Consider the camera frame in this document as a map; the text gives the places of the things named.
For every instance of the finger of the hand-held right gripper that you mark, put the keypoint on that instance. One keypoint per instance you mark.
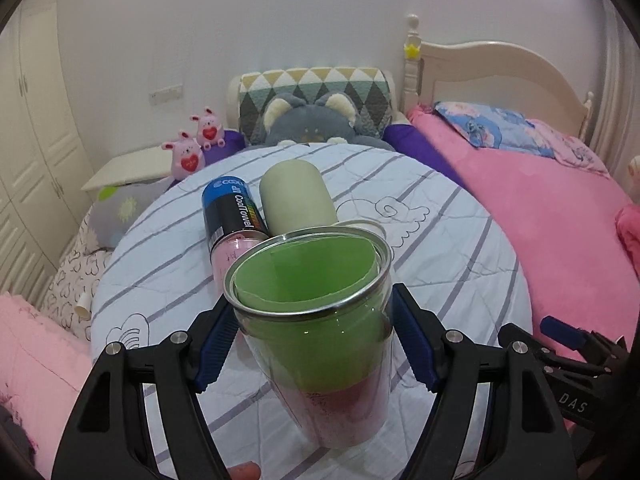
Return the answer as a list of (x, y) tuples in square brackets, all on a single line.
[(562, 331)]

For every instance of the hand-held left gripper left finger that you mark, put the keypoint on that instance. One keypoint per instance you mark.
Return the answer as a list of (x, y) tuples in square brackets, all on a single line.
[(216, 347)]

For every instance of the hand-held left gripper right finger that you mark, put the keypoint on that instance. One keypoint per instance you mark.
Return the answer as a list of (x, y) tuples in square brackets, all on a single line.
[(414, 340)]

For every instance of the clear cup with green liner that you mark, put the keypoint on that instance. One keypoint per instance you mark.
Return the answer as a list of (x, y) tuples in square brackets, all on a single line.
[(310, 330)]

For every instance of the pale green cup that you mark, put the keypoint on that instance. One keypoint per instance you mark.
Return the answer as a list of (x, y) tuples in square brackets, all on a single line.
[(295, 195)]

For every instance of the person's left hand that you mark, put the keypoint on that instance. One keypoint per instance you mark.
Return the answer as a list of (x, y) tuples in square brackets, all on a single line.
[(245, 472)]

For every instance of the white striped quilt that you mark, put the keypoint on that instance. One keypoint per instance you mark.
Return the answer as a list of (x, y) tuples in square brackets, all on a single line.
[(165, 260)]

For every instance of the pink blanket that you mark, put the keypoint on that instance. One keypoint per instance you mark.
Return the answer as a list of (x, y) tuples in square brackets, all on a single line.
[(540, 220)]

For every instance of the blue black and pink bottle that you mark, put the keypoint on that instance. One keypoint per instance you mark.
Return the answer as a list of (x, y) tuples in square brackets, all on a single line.
[(235, 220)]

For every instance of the heart print sheet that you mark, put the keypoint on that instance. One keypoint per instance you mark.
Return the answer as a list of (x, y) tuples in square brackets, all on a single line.
[(75, 285)]

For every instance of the grey flower pillow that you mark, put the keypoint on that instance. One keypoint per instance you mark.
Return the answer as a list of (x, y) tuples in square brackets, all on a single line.
[(120, 207)]

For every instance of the pink fluffy cloth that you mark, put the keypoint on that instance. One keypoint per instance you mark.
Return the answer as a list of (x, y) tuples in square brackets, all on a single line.
[(35, 370)]

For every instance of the pink bunny plush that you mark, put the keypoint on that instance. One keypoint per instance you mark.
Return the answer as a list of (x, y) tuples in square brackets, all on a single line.
[(186, 157), (210, 130)]

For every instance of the white bedside table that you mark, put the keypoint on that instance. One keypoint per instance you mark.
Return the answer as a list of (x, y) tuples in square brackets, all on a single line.
[(130, 167)]

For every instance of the blue printed pillow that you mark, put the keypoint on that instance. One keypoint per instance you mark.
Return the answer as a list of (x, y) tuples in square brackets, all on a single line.
[(495, 127)]

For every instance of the grey plush bear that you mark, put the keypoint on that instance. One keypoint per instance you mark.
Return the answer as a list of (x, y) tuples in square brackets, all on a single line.
[(312, 122)]

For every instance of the cream wardrobe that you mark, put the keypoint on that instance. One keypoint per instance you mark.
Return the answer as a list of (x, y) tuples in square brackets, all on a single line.
[(30, 160)]

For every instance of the cream bed headboard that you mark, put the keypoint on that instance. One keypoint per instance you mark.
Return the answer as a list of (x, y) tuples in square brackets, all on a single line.
[(500, 65)]

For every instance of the triangle patterned cushion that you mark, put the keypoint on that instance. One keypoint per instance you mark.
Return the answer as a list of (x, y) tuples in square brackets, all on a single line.
[(320, 82)]

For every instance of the yellow star ornament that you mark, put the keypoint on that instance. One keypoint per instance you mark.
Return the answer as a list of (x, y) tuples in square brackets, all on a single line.
[(411, 50)]

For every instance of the white wall socket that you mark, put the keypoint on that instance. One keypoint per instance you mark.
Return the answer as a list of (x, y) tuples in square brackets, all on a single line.
[(166, 94)]

